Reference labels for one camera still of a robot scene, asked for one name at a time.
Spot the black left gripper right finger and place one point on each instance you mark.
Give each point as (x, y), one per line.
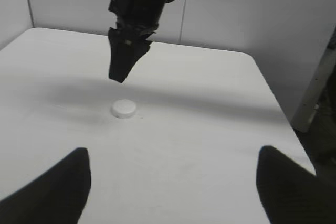
(291, 194)

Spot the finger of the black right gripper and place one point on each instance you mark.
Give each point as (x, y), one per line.
(127, 46)

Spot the white ribbed bottle cap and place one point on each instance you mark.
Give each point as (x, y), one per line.
(124, 109)

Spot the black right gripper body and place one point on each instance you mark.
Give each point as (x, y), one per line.
(137, 16)

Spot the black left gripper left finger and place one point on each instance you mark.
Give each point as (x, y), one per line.
(59, 195)

